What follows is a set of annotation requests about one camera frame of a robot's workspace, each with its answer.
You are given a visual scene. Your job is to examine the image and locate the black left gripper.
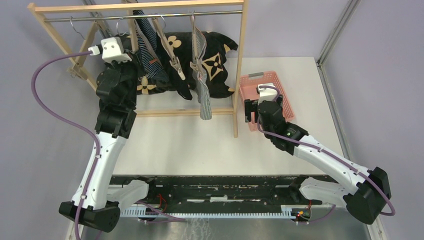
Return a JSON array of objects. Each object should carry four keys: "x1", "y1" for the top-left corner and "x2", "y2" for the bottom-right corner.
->
[{"x1": 104, "y1": 48, "x2": 148, "y2": 108}]

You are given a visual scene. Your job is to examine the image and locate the navy striped underwear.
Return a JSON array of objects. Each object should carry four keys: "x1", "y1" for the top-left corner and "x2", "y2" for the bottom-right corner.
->
[{"x1": 134, "y1": 18, "x2": 170, "y2": 83}]

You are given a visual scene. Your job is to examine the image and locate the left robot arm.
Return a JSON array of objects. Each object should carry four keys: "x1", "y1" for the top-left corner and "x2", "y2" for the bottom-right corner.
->
[{"x1": 58, "y1": 52, "x2": 158, "y2": 233}]

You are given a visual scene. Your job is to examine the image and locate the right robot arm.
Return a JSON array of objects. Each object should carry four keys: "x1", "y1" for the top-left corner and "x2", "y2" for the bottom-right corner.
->
[{"x1": 244, "y1": 96, "x2": 396, "y2": 225}]

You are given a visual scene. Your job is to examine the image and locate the empty wooden clip hanger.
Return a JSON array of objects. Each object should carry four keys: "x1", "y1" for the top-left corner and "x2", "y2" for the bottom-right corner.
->
[{"x1": 66, "y1": 16, "x2": 100, "y2": 80}]

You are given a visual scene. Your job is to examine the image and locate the grey striped underwear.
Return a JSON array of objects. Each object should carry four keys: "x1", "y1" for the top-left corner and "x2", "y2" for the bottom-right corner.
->
[{"x1": 192, "y1": 28, "x2": 213, "y2": 121}]

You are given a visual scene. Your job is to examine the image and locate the pink perforated plastic basket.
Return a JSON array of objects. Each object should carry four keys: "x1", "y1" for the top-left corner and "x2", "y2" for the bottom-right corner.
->
[{"x1": 239, "y1": 71, "x2": 295, "y2": 122}]

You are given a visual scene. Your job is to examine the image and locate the black blanket with cream flowers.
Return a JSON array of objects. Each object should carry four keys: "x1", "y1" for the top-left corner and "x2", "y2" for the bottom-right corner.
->
[{"x1": 137, "y1": 31, "x2": 238, "y2": 99}]

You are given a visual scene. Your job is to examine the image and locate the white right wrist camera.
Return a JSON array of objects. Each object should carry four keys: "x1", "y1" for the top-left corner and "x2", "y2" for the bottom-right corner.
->
[{"x1": 256, "y1": 83, "x2": 281, "y2": 104}]

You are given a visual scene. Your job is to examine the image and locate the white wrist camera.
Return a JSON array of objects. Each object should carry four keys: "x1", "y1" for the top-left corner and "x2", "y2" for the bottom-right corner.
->
[
  {"x1": 88, "y1": 37, "x2": 132, "y2": 64},
  {"x1": 256, "y1": 83, "x2": 281, "y2": 104}
]

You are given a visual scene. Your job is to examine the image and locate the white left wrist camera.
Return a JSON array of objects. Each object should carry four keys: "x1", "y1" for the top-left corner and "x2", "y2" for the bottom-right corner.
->
[{"x1": 88, "y1": 37, "x2": 132, "y2": 64}]

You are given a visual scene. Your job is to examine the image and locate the metal clothes rail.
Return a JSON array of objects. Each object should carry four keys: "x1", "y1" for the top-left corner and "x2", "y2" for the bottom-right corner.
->
[{"x1": 43, "y1": 10, "x2": 243, "y2": 23}]

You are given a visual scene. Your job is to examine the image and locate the wooden clothes rack frame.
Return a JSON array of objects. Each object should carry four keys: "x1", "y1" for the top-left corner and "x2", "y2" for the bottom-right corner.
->
[{"x1": 27, "y1": 0, "x2": 249, "y2": 138}]

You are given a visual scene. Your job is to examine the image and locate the white slotted cable duct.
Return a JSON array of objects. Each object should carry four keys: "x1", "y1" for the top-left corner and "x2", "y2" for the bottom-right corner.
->
[{"x1": 120, "y1": 205, "x2": 297, "y2": 220}]

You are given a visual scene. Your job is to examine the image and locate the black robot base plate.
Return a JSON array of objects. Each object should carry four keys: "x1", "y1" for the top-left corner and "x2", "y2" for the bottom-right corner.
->
[{"x1": 110, "y1": 175, "x2": 322, "y2": 215}]

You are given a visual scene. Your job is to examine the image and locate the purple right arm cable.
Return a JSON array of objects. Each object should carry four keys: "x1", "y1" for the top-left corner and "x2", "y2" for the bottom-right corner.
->
[{"x1": 256, "y1": 85, "x2": 396, "y2": 217}]

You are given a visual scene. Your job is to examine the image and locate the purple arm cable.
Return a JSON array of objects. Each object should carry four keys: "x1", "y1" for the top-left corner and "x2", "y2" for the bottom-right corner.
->
[
  {"x1": 256, "y1": 85, "x2": 396, "y2": 217},
  {"x1": 31, "y1": 50, "x2": 101, "y2": 240}
]

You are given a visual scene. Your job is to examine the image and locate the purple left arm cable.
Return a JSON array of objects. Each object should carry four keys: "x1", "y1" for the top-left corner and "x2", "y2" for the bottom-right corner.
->
[{"x1": 31, "y1": 50, "x2": 101, "y2": 240}]

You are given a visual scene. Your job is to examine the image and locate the grey metal corner rail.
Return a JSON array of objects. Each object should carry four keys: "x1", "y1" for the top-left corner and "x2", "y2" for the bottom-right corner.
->
[{"x1": 315, "y1": 0, "x2": 361, "y2": 158}]

